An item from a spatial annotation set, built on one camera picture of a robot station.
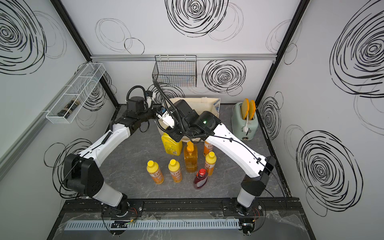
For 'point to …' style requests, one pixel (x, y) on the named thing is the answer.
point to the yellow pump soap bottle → (172, 147)
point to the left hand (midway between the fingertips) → (162, 107)
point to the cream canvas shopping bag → (209, 104)
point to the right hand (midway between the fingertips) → (170, 128)
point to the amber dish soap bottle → (191, 157)
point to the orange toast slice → (252, 109)
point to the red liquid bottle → (201, 178)
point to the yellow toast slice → (245, 108)
